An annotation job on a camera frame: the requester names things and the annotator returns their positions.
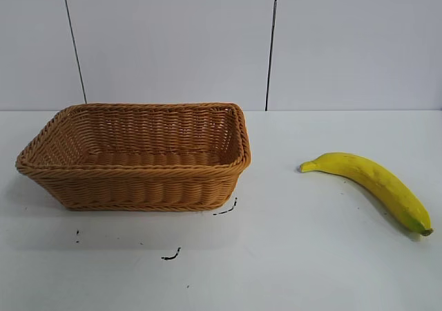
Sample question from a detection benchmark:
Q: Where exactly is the yellow banana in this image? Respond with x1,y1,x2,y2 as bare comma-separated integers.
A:
298,151,434,237

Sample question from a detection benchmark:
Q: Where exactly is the tan woven wicker basket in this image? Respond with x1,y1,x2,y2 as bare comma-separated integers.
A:
15,100,252,212

